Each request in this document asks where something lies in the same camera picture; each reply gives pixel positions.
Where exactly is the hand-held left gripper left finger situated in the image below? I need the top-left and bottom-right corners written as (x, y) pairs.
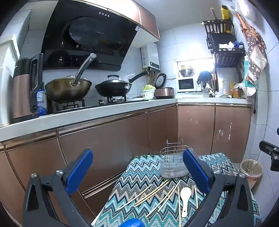
top-left (22, 148), bottom-right (94, 227)

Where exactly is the brass wok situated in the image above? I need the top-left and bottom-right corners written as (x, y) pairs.
top-left (45, 53), bottom-right (97, 103)

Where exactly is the black range hood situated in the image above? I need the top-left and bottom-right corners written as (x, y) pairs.
top-left (41, 0), bottom-right (142, 72)

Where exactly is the teal plastic bag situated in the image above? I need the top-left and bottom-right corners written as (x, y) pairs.
top-left (243, 56), bottom-right (259, 96)

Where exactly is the zigzag knitted cloth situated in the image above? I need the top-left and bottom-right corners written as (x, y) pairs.
top-left (92, 153), bottom-right (262, 227)

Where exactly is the black wall shelf rack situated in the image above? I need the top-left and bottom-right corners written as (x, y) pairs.
top-left (207, 33), bottom-right (246, 68)

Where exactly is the white rice spoon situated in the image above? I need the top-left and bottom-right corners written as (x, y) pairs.
top-left (180, 187), bottom-right (192, 217)

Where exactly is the brown patterned apron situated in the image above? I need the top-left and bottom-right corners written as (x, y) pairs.
top-left (236, 12), bottom-right (268, 82)

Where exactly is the black wall basket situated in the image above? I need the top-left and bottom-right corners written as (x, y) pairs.
top-left (203, 19), bottom-right (235, 35)

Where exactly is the black wok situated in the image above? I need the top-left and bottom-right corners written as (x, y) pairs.
top-left (95, 71), bottom-right (154, 97)

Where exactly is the copper rice cooker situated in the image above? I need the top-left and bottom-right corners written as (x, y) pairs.
top-left (154, 73), bottom-right (175, 99)

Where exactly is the black wok lid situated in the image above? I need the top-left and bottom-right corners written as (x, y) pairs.
top-left (99, 74), bottom-right (132, 88)

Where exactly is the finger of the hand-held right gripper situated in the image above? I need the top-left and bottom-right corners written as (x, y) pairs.
top-left (259, 141), bottom-right (279, 153)
top-left (270, 153), bottom-right (279, 172)

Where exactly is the black gas stove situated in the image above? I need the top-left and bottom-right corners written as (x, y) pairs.
top-left (47, 96), bottom-right (151, 114)

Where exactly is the metal bowl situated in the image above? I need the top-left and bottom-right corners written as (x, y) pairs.
top-left (178, 65), bottom-right (195, 77)

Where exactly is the blue labelled bottle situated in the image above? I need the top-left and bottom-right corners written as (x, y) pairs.
top-left (37, 82), bottom-right (48, 116)

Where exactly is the person's left hand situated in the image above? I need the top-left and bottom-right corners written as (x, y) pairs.
top-left (122, 219), bottom-right (145, 227)

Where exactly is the white bowl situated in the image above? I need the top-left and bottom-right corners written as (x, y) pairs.
top-left (141, 88), bottom-right (156, 100)

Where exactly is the dark blue cloth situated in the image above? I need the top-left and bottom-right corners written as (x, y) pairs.
top-left (197, 71), bottom-right (213, 88)

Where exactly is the lined trash bin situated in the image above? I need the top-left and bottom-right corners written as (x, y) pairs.
top-left (239, 159), bottom-right (264, 190)

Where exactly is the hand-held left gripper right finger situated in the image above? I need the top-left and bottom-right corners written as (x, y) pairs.
top-left (183, 148), bottom-right (255, 227)

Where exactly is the yellow packet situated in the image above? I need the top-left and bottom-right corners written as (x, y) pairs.
top-left (229, 82), bottom-right (240, 98)

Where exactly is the white microwave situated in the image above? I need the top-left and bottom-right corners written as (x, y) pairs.
top-left (177, 77), bottom-right (202, 92)

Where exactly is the wire utensil holder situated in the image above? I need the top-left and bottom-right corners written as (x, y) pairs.
top-left (160, 138), bottom-right (190, 178)

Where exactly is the yellow roll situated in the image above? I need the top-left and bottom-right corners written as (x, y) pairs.
top-left (221, 5), bottom-right (230, 33)

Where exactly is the white crumpled paper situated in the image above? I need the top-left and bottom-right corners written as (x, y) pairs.
top-left (219, 41), bottom-right (235, 49)

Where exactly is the copper wall cabinet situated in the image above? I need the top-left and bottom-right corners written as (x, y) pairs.
top-left (131, 0), bottom-right (160, 40)

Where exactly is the white water heater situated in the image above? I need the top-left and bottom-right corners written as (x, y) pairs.
top-left (141, 42), bottom-right (160, 72)

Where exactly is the copper electric kettle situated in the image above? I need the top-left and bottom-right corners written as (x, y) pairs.
top-left (11, 53), bottom-right (45, 124)

